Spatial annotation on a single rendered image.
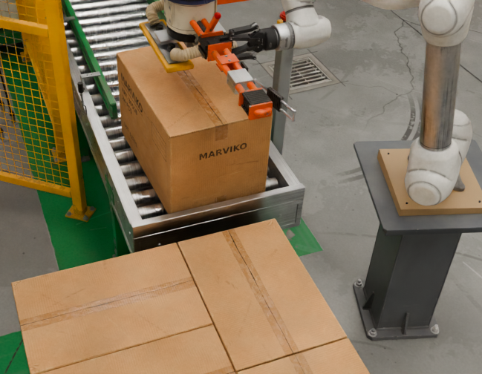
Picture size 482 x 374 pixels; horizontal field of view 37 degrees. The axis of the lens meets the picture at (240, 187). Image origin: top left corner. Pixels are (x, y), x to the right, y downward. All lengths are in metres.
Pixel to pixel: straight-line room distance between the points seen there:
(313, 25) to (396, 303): 1.22
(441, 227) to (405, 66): 2.45
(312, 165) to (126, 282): 1.67
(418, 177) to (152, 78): 1.08
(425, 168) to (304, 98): 2.14
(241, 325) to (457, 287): 1.33
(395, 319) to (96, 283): 1.29
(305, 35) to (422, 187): 0.64
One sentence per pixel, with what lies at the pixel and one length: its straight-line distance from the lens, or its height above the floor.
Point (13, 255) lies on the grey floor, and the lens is 3.48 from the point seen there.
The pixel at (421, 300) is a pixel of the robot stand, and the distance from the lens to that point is 3.09.
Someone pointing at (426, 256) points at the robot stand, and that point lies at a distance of 2.88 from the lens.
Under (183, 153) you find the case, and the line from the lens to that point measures 2.56.
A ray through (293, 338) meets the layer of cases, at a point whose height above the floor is 0.54.
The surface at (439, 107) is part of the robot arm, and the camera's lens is 2.29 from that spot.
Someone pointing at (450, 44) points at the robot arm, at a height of 1.45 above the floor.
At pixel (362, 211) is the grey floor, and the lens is 3.70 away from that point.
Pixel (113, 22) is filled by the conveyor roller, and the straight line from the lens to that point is 4.07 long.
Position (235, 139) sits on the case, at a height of 0.87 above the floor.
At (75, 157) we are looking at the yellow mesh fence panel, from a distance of 3.36.
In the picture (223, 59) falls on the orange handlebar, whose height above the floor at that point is 1.25.
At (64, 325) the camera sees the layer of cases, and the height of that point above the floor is 0.54.
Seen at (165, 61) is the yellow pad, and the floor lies 1.13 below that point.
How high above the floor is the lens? 2.46
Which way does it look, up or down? 41 degrees down
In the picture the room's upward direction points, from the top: 4 degrees clockwise
